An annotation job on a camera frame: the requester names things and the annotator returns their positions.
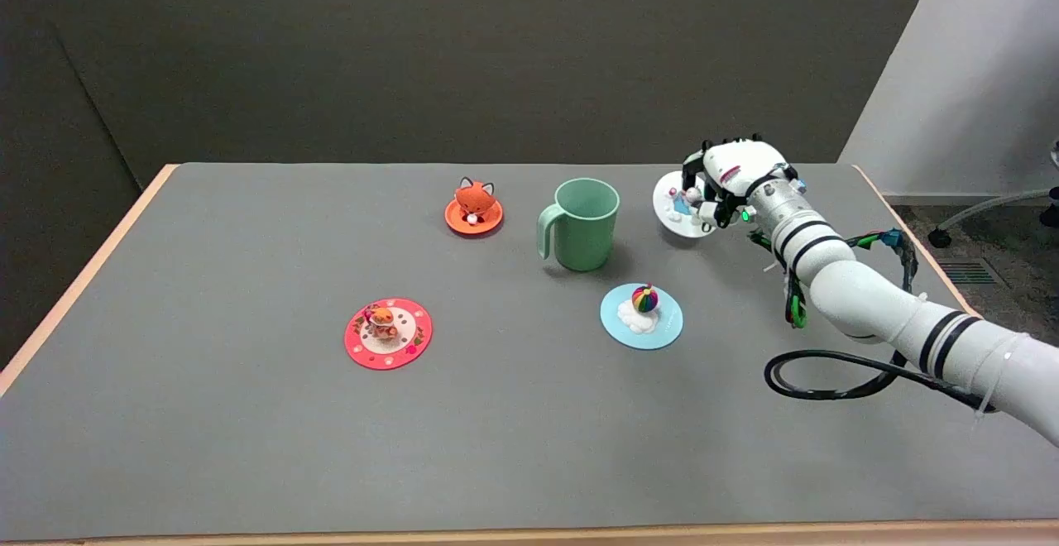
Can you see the floor vent grille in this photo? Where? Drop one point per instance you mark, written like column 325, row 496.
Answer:
column 968, row 273

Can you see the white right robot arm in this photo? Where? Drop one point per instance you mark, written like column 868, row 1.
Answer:
column 860, row 289

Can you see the blue cup lid rainbow ball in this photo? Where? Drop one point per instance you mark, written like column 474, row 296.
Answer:
column 629, row 331

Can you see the office chair base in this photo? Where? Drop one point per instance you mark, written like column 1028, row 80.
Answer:
column 938, row 238

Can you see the orange fox cup lid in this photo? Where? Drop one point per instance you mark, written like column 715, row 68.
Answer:
column 474, row 203

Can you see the green plastic mug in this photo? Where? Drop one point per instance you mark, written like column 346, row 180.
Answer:
column 583, row 232

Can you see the red cup lid with figurine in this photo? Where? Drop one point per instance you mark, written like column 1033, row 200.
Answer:
column 405, row 343

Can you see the white cup lid with figurine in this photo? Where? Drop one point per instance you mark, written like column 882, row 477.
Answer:
column 672, row 220

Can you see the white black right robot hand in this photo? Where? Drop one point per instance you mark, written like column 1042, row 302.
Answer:
column 740, row 165

